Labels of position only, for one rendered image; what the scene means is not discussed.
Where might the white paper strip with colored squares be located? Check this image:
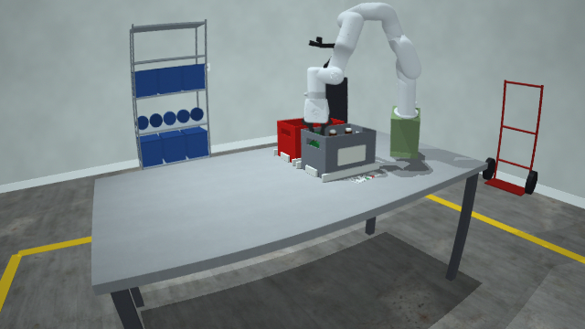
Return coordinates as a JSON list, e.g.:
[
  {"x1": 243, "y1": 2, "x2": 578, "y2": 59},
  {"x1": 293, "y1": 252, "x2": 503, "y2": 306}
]
[{"x1": 349, "y1": 172, "x2": 381, "y2": 184}]

